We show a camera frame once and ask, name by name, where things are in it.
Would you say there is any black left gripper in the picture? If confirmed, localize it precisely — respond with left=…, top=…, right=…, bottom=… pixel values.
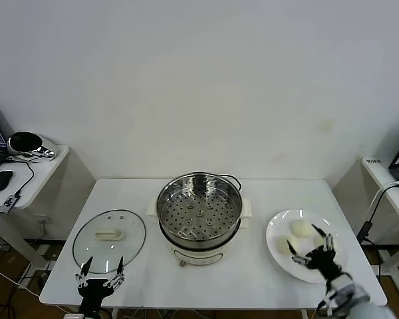
left=74, top=256, right=126, bottom=314

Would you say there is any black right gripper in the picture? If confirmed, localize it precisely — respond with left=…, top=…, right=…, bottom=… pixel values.
left=287, top=224, right=342, bottom=282

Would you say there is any round glass lid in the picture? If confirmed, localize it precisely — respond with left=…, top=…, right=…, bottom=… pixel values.
left=72, top=208, right=147, bottom=274

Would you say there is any perforated steel steamer basket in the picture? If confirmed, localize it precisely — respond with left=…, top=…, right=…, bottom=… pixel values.
left=156, top=171, right=244, bottom=249

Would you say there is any white round plate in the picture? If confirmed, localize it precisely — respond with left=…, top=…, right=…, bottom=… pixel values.
left=265, top=208, right=350, bottom=284

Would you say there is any white side table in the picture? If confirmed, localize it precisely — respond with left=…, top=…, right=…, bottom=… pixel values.
left=332, top=156, right=399, bottom=295
left=0, top=144, right=97, bottom=266

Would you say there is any cream electric cooker base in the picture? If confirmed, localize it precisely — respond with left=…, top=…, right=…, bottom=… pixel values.
left=147, top=195, right=253, bottom=268

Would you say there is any small usb adapter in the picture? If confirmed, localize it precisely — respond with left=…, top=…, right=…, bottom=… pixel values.
left=0, top=195, right=23, bottom=214

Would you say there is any black computer mouse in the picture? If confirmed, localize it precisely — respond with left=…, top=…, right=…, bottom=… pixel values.
left=0, top=169, right=13, bottom=193

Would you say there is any shiny chrome headset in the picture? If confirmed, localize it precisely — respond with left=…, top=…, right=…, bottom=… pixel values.
left=7, top=130, right=57, bottom=162

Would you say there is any black cable with adapter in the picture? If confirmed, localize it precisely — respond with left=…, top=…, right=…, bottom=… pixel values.
left=358, top=184, right=399, bottom=245

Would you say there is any white floor cable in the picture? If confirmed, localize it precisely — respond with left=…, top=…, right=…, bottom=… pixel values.
left=0, top=265, right=43, bottom=298

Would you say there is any thin black cable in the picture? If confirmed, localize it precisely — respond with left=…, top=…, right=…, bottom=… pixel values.
left=5, top=156, right=35, bottom=197

